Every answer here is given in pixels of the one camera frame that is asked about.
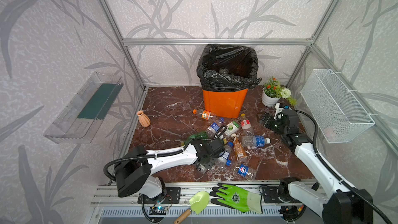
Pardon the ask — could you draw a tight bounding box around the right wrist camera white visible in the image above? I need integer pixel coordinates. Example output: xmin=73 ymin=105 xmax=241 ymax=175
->
xmin=274 ymin=103 xmax=290 ymax=119

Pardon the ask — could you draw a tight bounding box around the red label yellow cap bottle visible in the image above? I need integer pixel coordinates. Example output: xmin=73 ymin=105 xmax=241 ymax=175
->
xmin=240 ymin=113 xmax=252 ymax=132

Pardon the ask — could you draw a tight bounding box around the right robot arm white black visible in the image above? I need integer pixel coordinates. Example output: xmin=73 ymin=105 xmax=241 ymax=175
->
xmin=259 ymin=109 xmax=373 ymax=224

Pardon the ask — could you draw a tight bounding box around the clear acrylic wall shelf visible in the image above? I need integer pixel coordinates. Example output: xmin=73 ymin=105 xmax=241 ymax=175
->
xmin=44 ymin=72 xmax=124 ymax=144

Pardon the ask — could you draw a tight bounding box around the orange cap bottle near bin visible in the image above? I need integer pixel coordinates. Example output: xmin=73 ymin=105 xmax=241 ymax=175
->
xmin=192 ymin=109 xmax=217 ymax=122

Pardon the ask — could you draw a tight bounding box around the blue label water bottle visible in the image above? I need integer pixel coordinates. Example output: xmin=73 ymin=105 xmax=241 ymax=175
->
xmin=241 ymin=135 xmax=271 ymax=147

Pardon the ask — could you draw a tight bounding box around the pale green label bottle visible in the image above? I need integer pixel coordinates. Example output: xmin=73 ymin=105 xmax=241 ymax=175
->
xmin=196 ymin=163 xmax=212 ymax=174

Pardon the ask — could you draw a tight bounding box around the white wire mesh basket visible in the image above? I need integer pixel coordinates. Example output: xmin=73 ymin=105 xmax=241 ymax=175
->
xmin=301 ymin=68 xmax=375 ymax=144

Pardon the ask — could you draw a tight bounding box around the small circuit board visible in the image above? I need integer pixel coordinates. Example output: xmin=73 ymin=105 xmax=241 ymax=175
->
xmin=148 ymin=205 xmax=170 ymax=216

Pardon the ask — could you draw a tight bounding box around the amber tea bottle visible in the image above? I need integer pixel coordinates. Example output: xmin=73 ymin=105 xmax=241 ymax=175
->
xmin=231 ymin=133 xmax=248 ymax=163

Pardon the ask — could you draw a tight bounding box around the light green garden trowel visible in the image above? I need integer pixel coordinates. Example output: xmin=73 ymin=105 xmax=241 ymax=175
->
xmin=174 ymin=191 xmax=210 ymax=224

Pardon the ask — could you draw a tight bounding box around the green work glove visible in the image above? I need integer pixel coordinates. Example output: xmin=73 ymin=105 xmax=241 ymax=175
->
xmin=209 ymin=183 xmax=262 ymax=214

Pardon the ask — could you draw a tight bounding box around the black bin liner bag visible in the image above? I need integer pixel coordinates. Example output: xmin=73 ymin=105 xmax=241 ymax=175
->
xmin=197 ymin=44 xmax=262 ymax=92

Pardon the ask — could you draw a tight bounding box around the white pot with flowers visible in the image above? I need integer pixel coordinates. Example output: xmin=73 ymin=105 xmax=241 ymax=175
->
xmin=261 ymin=77 xmax=297 ymax=107

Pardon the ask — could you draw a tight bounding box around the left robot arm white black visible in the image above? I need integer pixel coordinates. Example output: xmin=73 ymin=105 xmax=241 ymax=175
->
xmin=104 ymin=138 xmax=225 ymax=202

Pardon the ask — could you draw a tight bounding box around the crushed Pepsi bottle front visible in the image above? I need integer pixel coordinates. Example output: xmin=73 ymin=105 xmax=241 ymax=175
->
xmin=232 ymin=164 xmax=257 ymax=180

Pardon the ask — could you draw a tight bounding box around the white green lime drink bottle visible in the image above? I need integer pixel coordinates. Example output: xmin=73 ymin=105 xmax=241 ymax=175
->
xmin=223 ymin=120 xmax=241 ymax=137

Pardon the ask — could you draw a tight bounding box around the blue cap water bottle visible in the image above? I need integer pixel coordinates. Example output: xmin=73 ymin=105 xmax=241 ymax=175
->
xmin=215 ymin=142 xmax=233 ymax=168

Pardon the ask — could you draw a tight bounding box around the peach ceramic vase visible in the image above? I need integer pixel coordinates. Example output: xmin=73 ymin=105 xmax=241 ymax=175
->
xmin=136 ymin=111 xmax=151 ymax=127

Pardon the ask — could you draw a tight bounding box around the dark green Sprite bottle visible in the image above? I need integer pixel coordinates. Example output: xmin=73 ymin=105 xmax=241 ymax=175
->
xmin=181 ymin=131 xmax=208 ymax=146

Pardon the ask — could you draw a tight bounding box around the orange trash bin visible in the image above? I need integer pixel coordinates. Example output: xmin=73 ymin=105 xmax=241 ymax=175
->
xmin=203 ymin=89 xmax=248 ymax=119

